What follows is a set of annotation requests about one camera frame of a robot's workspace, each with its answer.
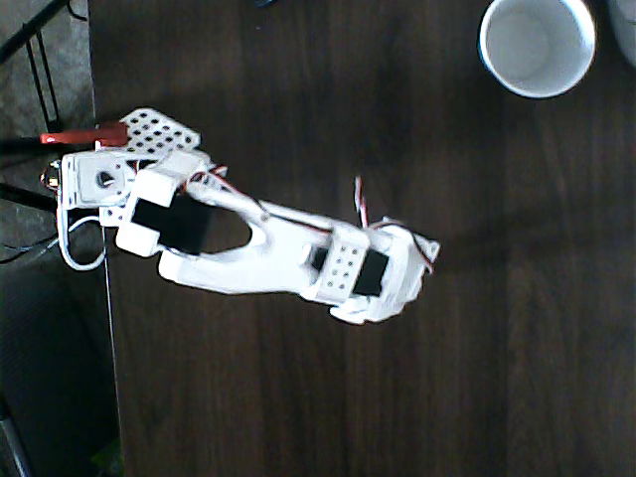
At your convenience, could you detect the white ceramic cup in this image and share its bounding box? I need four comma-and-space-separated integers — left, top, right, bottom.
477, 0, 597, 99

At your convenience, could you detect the grey metal pole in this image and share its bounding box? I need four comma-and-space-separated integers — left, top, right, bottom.
0, 397, 32, 477

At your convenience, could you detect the black metal stand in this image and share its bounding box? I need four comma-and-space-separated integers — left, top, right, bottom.
0, 0, 90, 126

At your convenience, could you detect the white usb cable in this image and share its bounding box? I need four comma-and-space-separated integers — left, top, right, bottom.
56, 207, 108, 272

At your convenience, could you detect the blue white cable reel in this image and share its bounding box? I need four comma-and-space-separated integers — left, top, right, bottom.
606, 0, 636, 70

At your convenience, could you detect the red clamp handle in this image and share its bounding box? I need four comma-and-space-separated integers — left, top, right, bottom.
0, 121, 128, 156

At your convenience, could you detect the black power cable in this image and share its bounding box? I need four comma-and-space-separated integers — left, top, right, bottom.
0, 181, 57, 210

